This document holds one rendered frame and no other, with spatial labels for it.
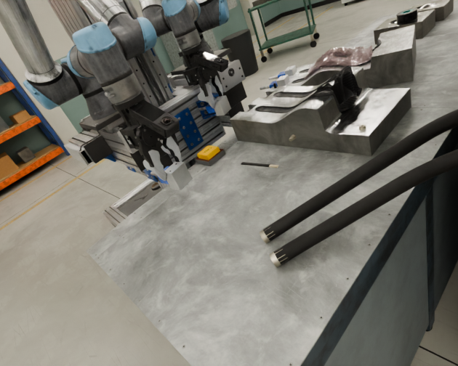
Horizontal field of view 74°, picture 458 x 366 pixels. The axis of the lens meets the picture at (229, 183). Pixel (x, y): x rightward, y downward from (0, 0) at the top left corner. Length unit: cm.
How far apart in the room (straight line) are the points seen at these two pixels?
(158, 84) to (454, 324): 153
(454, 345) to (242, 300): 98
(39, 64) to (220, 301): 92
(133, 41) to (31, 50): 42
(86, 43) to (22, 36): 46
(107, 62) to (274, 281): 54
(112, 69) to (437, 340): 136
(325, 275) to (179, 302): 29
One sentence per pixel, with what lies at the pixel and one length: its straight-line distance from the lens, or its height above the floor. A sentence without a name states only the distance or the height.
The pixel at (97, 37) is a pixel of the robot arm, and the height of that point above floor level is 128.
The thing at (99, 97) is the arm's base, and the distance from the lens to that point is 128.
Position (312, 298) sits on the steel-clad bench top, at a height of 80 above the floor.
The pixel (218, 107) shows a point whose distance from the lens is 112.
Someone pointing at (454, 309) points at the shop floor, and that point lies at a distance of 151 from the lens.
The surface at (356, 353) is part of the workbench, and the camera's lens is 79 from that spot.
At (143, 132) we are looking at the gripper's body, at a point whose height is 108.
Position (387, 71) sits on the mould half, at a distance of 122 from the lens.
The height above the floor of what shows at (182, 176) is 93.
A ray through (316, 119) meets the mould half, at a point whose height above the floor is 90.
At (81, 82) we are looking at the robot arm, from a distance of 127.
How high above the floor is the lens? 127
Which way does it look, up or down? 31 degrees down
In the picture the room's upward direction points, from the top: 24 degrees counter-clockwise
